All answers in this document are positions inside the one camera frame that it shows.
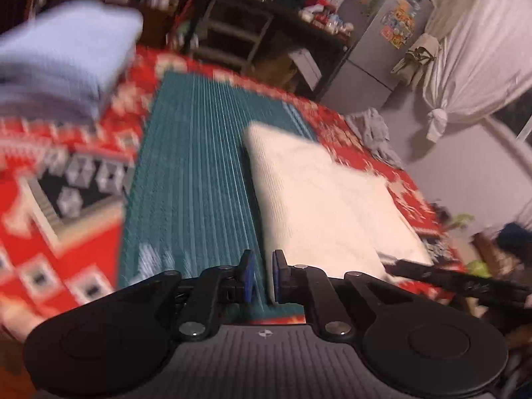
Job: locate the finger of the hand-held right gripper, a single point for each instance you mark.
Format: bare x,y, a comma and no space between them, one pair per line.
449,280

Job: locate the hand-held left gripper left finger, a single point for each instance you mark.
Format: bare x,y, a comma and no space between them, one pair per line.
248,276

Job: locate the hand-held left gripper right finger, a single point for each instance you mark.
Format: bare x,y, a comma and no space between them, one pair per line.
277,276

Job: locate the cream knit vest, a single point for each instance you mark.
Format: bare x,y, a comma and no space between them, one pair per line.
324,199

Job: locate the small green plant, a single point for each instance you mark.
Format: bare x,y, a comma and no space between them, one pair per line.
462,219

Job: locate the dark blue cloth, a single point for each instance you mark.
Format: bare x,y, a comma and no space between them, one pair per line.
513,239

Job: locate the green cutting mat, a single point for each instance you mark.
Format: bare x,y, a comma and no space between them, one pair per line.
195,174

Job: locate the grey garment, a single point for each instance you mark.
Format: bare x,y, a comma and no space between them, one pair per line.
374,129

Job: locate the red patterned blanket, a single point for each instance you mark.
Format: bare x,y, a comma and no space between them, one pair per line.
62,249

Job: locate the white cardboard box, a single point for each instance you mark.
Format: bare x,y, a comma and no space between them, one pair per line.
307,66

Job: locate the silver refrigerator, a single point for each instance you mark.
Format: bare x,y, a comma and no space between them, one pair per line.
365,70

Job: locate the white curtain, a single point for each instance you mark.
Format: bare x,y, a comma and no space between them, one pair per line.
478,50

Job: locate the cluster of fridge magnets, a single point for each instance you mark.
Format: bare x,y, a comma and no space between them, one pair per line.
401,20

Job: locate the dark metal desk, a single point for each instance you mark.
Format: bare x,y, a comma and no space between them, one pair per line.
291,12

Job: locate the folded light blue towel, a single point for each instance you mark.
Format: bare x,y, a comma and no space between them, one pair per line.
70,50

